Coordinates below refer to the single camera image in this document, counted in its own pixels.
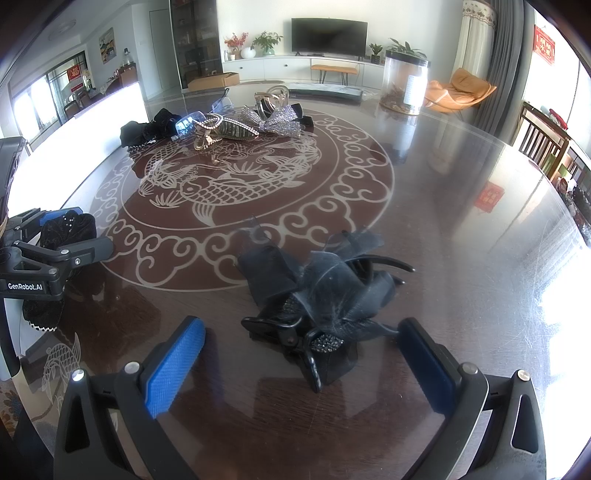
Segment grey curtain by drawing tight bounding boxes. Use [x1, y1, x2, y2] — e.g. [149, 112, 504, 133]
[475, 0, 536, 144]

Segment orange lounge chair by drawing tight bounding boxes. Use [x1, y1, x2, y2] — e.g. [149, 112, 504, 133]
[425, 68, 498, 114]

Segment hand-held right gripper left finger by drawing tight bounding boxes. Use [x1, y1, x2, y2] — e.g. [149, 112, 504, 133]
[54, 316, 207, 480]

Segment dark patterned glass desktop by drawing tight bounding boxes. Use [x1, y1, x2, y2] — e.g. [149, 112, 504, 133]
[0, 83, 591, 480]

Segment black chiffon flower hair clip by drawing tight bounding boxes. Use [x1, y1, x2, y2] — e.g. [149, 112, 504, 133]
[236, 217, 415, 393]

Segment clear rimless glasses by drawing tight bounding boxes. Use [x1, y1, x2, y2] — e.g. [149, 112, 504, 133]
[174, 95, 232, 140]

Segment green potted plant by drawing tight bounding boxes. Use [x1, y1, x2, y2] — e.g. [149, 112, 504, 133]
[252, 30, 283, 57]

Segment framed wall painting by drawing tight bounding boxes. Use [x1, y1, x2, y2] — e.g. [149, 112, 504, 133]
[99, 28, 116, 63]

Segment beige curtain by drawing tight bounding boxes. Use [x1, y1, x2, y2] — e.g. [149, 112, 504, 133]
[455, 0, 499, 84]

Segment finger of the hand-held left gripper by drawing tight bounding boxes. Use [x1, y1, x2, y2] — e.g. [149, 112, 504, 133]
[13, 236, 115, 283]
[9, 208, 84, 243]

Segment clear rhinestone bow hair claw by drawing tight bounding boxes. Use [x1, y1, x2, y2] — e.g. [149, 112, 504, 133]
[233, 90, 315, 138]

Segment dark glass display cabinet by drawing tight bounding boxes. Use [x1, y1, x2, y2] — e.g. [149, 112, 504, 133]
[170, 0, 225, 90]

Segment black framed glass door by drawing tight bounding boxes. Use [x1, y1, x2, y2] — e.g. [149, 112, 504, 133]
[11, 51, 90, 134]

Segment cardboard box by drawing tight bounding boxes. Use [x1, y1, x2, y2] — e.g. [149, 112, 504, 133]
[187, 71, 241, 92]

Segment large leafy plant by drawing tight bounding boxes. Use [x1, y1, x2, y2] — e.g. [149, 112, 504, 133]
[385, 38, 428, 61]

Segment red wall poster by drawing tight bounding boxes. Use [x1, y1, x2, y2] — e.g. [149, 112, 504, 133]
[533, 24, 556, 65]

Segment white low cabinet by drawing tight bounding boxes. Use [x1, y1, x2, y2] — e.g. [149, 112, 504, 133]
[222, 53, 389, 88]

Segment dark flat case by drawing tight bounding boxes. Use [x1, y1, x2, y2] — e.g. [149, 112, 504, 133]
[285, 82, 363, 103]

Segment red flower arrangement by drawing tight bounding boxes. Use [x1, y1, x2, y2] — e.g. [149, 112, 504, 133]
[225, 32, 249, 61]

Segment clear plastic jar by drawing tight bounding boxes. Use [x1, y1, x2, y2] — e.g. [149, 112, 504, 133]
[379, 50, 430, 115]

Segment olive pearl hair claw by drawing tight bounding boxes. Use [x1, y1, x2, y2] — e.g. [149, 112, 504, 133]
[193, 112, 260, 164]

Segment orange bench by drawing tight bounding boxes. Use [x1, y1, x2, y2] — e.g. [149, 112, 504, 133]
[310, 64, 360, 86]

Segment black television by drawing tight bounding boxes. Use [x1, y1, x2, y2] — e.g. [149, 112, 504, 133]
[291, 17, 369, 55]

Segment wooden sideboard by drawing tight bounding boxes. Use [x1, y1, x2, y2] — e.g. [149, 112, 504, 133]
[117, 62, 139, 89]

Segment wooden chair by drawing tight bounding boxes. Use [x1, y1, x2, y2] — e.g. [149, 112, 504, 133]
[517, 102, 573, 185]

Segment black velvet scrunchie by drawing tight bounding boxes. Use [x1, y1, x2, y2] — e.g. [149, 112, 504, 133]
[120, 107, 183, 151]
[39, 212, 98, 252]

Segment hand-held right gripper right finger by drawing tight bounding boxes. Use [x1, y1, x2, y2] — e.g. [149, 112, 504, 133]
[396, 316, 549, 480]

